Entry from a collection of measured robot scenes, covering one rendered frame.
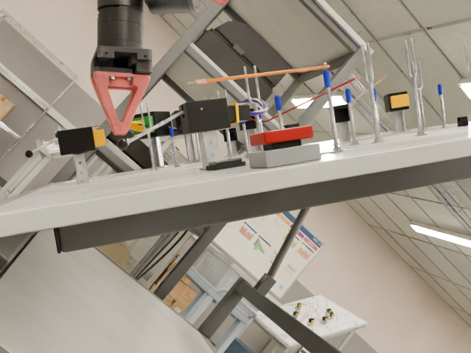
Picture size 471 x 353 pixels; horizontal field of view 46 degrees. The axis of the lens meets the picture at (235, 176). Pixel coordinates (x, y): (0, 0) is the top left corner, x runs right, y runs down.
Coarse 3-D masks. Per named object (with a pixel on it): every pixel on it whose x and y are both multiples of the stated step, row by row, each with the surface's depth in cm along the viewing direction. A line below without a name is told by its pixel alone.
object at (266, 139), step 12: (264, 132) 52; (276, 132) 52; (288, 132) 52; (300, 132) 53; (312, 132) 53; (252, 144) 56; (264, 144) 53; (276, 144) 53; (288, 144) 54; (300, 144) 54
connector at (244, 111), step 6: (228, 108) 74; (234, 108) 74; (240, 108) 75; (246, 108) 75; (234, 114) 74; (240, 114) 75; (246, 114) 75; (234, 120) 74; (240, 120) 75; (246, 120) 76
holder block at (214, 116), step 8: (184, 104) 72; (192, 104) 72; (200, 104) 72; (208, 104) 72; (216, 104) 73; (224, 104) 73; (184, 112) 73; (192, 112) 72; (200, 112) 72; (208, 112) 72; (216, 112) 73; (224, 112) 73; (184, 120) 73; (192, 120) 72; (200, 120) 72; (208, 120) 72; (216, 120) 73; (224, 120) 73; (184, 128) 74; (192, 128) 72; (200, 128) 72; (208, 128) 72; (216, 128) 73; (224, 128) 73
